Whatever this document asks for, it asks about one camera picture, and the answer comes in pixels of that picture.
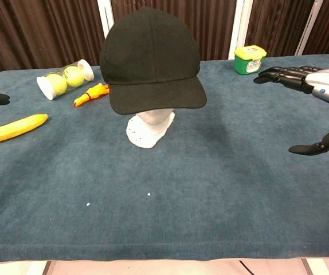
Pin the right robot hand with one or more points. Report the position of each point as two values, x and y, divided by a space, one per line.
322 81

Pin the yellow tennis ball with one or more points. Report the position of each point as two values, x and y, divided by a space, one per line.
57 84
74 76

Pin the clear tennis ball tube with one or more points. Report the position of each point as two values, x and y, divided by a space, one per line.
64 78

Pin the blue table cloth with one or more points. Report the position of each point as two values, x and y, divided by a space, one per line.
181 186

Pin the yellow rubber chicken toy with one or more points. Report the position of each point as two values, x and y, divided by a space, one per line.
91 96

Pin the white foam mannequin head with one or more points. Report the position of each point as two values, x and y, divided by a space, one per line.
150 129

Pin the green box with yellow lid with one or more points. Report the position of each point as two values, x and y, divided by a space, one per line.
249 60

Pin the black baseball cap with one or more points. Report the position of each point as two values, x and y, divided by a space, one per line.
153 63

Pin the yellow banana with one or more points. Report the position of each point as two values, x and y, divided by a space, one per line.
12 129

